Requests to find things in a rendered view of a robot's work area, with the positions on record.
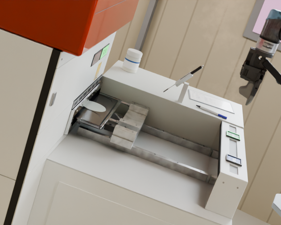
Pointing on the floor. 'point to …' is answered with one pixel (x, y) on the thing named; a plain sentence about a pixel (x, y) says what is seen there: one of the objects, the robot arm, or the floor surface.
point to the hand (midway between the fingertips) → (249, 102)
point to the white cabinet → (97, 202)
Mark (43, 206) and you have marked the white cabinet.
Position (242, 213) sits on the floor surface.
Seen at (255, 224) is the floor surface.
